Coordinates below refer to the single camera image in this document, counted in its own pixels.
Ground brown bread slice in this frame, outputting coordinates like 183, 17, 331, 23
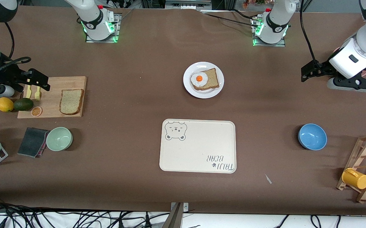
192, 68, 220, 92
59, 89, 85, 115

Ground white round plate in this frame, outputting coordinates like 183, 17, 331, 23
183, 61, 224, 99

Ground wooden cutting board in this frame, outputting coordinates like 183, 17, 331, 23
17, 76, 87, 119

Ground dark green avocado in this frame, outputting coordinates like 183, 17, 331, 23
13, 98, 34, 111

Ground yellow lemon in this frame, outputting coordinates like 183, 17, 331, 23
0, 97, 14, 112

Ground dark grey sponge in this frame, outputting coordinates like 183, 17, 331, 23
17, 127, 50, 158

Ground pale green bowl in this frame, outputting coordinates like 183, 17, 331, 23
46, 127, 73, 151

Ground blue bowl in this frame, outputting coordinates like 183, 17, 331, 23
298, 123, 327, 150

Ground wooden mug rack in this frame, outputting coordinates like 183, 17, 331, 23
336, 134, 366, 204

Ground toy fried egg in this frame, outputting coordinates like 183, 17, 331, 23
190, 72, 209, 89

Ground yellow mug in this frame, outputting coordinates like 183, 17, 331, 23
342, 168, 366, 190

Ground beige bear print tray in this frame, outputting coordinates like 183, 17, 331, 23
159, 119, 237, 174

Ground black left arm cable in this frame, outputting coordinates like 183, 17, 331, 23
300, 0, 318, 64

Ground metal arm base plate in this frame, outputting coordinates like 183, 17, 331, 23
86, 13, 120, 43
252, 17, 286, 47

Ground black base power cable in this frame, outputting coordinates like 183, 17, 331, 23
115, 9, 134, 24
200, 11, 258, 28

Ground black cable bundle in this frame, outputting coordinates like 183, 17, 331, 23
275, 215, 342, 228
0, 203, 171, 228

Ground metal clamp bracket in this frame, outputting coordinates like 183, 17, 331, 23
162, 202, 189, 228

